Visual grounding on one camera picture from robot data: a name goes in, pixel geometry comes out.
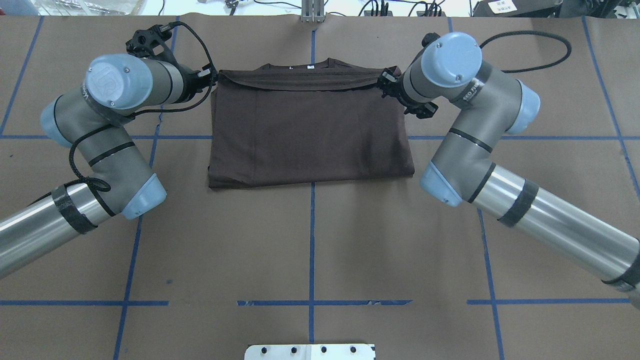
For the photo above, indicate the white metal base plate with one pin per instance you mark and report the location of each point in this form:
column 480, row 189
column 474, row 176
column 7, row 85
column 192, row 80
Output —
column 326, row 351

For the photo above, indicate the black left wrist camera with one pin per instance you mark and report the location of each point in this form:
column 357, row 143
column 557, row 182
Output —
column 150, row 43

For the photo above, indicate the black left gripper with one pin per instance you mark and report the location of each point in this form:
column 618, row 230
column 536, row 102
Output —
column 188, row 82

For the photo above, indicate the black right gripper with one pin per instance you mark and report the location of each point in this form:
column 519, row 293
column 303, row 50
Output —
column 395, row 86

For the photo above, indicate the dark brown t-shirt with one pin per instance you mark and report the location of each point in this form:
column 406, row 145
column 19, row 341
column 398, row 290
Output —
column 322, row 122

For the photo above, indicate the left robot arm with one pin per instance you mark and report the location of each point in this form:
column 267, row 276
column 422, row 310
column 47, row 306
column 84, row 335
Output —
column 91, row 120

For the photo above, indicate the aluminium frame post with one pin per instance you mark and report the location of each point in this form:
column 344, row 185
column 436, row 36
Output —
column 313, row 11

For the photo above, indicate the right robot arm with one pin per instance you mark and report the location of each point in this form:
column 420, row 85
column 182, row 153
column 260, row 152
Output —
column 493, row 103

